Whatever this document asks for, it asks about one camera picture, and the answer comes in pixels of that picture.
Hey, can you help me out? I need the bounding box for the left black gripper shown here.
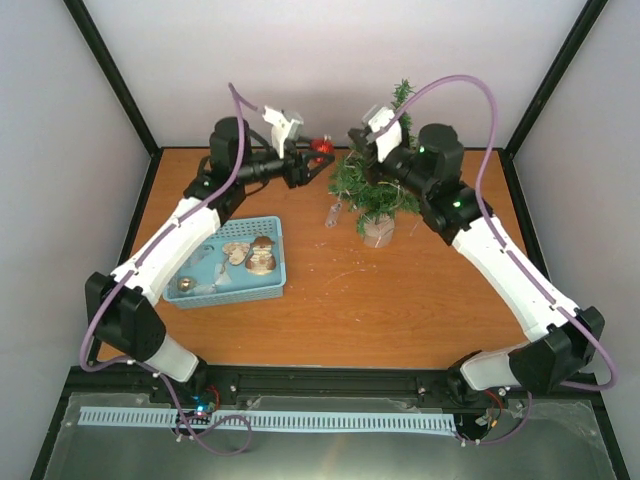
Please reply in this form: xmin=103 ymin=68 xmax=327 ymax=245
xmin=237 ymin=136 xmax=335 ymax=190

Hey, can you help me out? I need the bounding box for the red ball ornament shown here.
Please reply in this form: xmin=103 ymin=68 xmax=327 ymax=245
xmin=310 ymin=135 xmax=335 ymax=154

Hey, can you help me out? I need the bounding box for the small green christmas tree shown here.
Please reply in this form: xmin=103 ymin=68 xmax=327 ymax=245
xmin=327 ymin=77 xmax=424 ymax=250

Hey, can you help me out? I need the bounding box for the clear plastic battery box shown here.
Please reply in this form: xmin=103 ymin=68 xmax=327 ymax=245
xmin=325 ymin=202 xmax=342 ymax=228

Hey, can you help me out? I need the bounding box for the snowman ornament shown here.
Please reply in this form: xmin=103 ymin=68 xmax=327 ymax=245
xmin=245 ymin=236 xmax=277 ymax=276

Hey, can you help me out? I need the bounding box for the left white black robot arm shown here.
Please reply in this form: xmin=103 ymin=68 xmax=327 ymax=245
xmin=80 ymin=117 xmax=335 ymax=403

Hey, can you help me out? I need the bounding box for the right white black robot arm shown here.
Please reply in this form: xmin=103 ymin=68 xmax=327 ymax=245
xmin=348 ymin=124 xmax=605 ymax=398

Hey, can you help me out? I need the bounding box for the beige wooden heart ornament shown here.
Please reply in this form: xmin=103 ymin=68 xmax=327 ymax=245
xmin=222 ymin=242 xmax=251 ymax=266

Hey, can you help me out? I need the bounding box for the blue plastic basket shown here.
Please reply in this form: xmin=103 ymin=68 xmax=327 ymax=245
xmin=163 ymin=216 xmax=286 ymax=309

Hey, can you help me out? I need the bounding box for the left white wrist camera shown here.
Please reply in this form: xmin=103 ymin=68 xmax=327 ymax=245
xmin=262 ymin=105 xmax=304 ymax=159

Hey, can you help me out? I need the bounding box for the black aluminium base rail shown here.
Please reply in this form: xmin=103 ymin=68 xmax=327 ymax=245
xmin=64 ymin=363 xmax=596 ymax=416

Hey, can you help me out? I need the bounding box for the purple floor cable loop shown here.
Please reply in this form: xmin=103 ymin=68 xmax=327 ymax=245
xmin=172 ymin=387 xmax=254 ymax=456

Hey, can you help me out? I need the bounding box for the light blue cable duct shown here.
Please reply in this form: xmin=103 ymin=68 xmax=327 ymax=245
xmin=77 ymin=406 xmax=456 ymax=436

